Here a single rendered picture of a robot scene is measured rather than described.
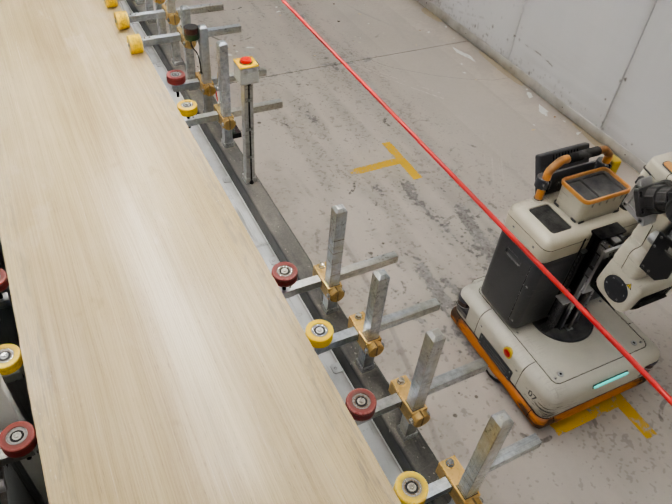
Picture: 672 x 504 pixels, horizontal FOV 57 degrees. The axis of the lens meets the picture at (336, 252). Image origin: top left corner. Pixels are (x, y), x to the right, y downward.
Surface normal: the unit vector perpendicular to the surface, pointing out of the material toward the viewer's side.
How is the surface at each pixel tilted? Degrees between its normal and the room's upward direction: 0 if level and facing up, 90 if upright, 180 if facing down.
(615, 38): 90
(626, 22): 90
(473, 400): 0
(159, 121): 0
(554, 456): 0
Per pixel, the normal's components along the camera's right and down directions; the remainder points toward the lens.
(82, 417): 0.07, -0.71
